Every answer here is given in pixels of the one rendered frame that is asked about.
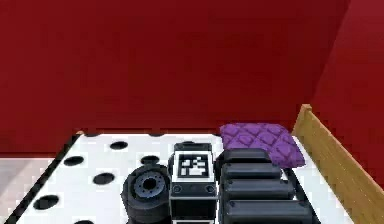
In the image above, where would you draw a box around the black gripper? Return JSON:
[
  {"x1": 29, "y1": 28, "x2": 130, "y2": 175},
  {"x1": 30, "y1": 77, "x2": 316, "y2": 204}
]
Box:
[{"x1": 121, "y1": 163, "x2": 173, "y2": 224}]

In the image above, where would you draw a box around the white black-dotted wooden bed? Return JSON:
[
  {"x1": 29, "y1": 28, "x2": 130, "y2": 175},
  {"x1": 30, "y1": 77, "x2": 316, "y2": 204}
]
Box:
[{"x1": 0, "y1": 103, "x2": 384, "y2": 224}]

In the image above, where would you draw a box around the purple quilted pillow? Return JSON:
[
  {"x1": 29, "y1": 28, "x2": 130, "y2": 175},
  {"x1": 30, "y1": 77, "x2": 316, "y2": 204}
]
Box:
[{"x1": 219, "y1": 122, "x2": 306, "y2": 170}]

